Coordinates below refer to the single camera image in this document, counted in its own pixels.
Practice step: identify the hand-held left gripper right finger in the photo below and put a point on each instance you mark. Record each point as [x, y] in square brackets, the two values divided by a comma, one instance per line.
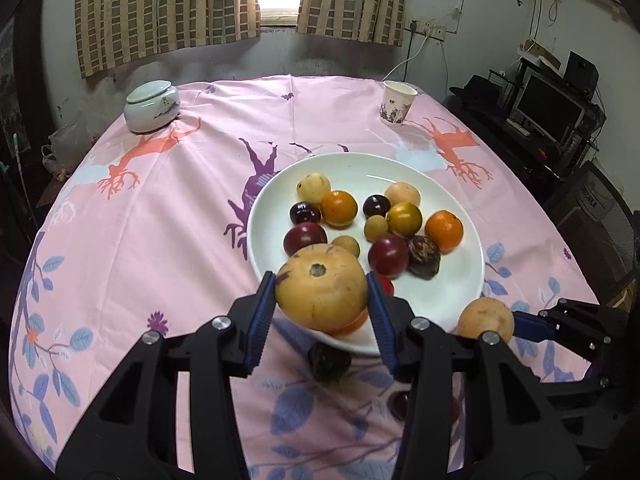
[382, 325]

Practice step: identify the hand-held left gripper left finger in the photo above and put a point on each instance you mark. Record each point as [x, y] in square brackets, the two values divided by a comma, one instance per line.
[262, 320]

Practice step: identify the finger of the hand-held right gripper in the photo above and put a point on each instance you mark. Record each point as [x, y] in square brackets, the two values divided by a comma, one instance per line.
[530, 326]
[585, 392]

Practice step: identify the small orange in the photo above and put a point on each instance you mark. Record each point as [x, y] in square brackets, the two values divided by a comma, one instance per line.
[339, 208]
[444, 230]
[350, 326]

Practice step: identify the small red fruit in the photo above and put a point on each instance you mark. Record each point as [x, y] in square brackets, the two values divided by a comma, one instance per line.
[386, 285]

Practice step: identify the tan round fruit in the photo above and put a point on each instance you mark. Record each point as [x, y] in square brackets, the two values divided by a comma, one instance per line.
[485, 320]
[322, 287]

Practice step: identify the red plum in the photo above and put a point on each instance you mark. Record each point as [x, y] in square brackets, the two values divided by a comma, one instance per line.
[305, 238]
[388, 256]

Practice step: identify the dark wrinkled passion fruit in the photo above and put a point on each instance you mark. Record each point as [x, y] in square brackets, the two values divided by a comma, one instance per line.
[327, 360]
[424, 256]

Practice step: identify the small tan longan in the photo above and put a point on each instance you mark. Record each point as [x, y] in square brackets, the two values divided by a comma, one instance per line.
[346, 246]
[376, 227]

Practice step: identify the yellow green tangerine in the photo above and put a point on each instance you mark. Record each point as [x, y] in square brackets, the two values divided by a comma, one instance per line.
[404, 218]

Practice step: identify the dark purple plum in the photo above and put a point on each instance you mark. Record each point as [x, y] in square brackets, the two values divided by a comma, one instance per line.
[305, 213]
[376, 206]

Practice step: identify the pale peach round fruit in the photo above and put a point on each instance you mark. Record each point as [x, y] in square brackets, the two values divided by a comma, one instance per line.
[401, 194]

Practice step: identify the speckled yellow round fruit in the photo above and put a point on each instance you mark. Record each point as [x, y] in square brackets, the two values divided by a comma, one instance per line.
[314, 186]

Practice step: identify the white round plate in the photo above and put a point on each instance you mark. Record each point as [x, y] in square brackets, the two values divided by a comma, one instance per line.
[350, 170]

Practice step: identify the dark red fruit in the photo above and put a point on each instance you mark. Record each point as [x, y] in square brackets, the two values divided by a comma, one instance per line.
[400, 405]

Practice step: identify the black mesh office chair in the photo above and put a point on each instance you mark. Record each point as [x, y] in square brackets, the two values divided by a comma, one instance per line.
[595, 210]

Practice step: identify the pink printed tablecloth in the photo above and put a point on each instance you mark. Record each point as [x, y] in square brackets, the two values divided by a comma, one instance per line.
[175, 210]

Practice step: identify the black computer desk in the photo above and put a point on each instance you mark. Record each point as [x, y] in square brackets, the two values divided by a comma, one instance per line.
[500, 135]

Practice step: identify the white keyboard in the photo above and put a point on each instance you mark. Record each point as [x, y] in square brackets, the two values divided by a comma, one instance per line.
[517, 127]

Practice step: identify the printed paper cup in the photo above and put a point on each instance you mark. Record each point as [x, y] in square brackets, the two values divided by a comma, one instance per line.
[397, 105]

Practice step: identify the computer monitor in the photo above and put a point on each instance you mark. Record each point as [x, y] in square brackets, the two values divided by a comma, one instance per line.
[547, 105]

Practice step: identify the white ceramic lidded jar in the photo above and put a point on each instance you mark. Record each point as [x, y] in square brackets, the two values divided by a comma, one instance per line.
[150, 107]

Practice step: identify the black hat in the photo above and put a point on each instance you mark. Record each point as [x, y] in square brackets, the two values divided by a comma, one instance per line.
[475, 91]

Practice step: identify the black speaker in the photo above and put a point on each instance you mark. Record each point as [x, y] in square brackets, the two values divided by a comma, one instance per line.
[580, 67]

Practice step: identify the clear plastic bag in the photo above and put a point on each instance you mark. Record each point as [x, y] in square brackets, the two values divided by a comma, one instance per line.
[67, 142]

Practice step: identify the cardboard box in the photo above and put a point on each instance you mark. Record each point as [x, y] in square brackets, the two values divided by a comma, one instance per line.
[542, 53]

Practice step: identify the white green stick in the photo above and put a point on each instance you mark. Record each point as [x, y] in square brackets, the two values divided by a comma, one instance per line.
[21, 170]

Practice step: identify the brown checked curtain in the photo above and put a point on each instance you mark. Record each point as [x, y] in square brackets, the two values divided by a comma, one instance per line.
[165, 10]
[350, 0]

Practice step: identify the dark wooden cabinet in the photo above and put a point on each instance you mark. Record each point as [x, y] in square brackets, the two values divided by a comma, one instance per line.
[15, 85]

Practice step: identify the white wall power outlet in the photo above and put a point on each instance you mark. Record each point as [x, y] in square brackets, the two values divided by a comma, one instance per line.
[425, 28]

